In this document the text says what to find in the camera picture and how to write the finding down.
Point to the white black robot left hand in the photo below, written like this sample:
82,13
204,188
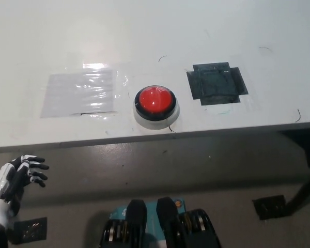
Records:
7,178

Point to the red dome push button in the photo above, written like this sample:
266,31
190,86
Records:
155,99

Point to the black tape patch on desk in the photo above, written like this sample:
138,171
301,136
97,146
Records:
217,84

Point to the black floor tape patch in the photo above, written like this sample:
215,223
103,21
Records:
268,208
31,231

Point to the grey sheet under clear tape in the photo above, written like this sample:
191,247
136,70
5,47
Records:
77,94

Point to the black table leg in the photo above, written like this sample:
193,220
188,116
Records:
306,189

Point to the dark table underframe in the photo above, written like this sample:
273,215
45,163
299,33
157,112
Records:
306,144

